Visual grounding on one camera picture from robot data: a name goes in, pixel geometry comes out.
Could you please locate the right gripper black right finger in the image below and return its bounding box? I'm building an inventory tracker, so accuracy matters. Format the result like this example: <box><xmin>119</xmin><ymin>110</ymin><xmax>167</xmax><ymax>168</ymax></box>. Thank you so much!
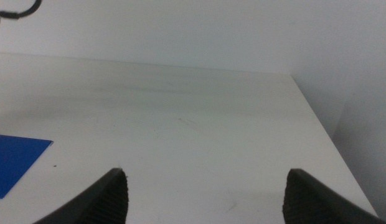
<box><xmin>282</xmin><ymin>168</ymin><xmax>386</xmax><ymax>224</ymax></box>

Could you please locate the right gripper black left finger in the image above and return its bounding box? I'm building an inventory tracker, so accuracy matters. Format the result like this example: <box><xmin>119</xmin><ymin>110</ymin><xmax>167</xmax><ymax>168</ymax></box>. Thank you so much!
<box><xmin>32</xmin><ymin>167</ymin><xmax>129</xmax><ymax>224</ymax></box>

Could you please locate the black cable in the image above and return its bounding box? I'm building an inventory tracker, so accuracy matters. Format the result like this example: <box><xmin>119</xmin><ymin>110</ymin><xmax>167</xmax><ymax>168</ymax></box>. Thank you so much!
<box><xmin>0</xmin><ymin>0</ymin><xmax>43</xmax><ymax>20</ymax></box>

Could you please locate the blue rectangular mat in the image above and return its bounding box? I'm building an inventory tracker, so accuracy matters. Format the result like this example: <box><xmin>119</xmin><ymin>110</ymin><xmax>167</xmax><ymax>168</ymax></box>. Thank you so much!
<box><xmin>0</xmin><ymin>134</ymin><xmax>54</xmax><ymax>200</ymax></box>

